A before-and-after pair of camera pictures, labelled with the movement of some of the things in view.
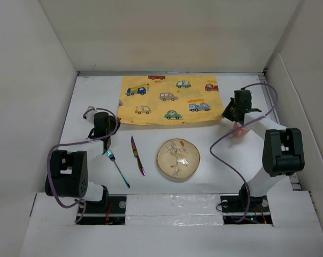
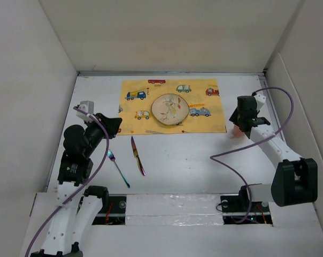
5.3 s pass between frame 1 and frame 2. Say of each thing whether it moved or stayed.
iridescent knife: stayed
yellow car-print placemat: moved
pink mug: stayed
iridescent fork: stayed
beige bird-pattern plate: moved
